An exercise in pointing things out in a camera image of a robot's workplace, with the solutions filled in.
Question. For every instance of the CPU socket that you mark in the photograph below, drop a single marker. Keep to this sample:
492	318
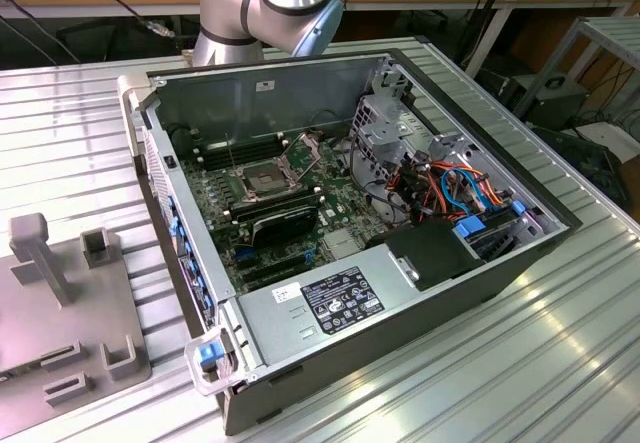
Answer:
260	180

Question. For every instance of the black equipment box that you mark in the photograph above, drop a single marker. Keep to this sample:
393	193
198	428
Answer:
555	103

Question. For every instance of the black RAM slot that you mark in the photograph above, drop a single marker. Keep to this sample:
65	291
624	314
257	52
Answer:
251	146
253	151
255	156
270	196
250	141
245	210
242	216
274	200

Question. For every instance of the green RAM stick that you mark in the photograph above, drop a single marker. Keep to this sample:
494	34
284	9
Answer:
30	364

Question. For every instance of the silver chipset heatsink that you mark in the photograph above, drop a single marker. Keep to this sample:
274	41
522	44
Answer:
342	244

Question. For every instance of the perforated silver drive cage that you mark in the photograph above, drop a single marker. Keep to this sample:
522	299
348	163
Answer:
380	133

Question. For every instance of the thin metal locking lever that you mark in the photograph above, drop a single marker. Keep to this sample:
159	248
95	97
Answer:
231	150

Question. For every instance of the black plastic drive cover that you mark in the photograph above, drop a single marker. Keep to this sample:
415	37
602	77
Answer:
430	253

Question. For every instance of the blue case latch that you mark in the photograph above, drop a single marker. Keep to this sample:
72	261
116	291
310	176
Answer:
207	355

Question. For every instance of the grey metal slat shelf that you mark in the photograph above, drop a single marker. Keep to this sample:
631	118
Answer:
615	28

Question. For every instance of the silver power supply unit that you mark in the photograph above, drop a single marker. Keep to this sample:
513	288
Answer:
270	323

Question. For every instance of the black graphics card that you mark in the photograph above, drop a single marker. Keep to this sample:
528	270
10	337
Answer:
285	225

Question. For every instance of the open black PC case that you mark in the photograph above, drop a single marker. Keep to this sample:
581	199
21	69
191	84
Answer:
210	103

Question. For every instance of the green Dell motherboard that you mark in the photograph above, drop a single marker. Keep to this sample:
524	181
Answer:
345	198

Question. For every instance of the blue expansion slot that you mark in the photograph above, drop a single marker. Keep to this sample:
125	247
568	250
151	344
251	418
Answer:
244	254

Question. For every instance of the blue disk carrier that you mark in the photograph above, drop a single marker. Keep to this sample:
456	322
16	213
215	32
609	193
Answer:
472	225

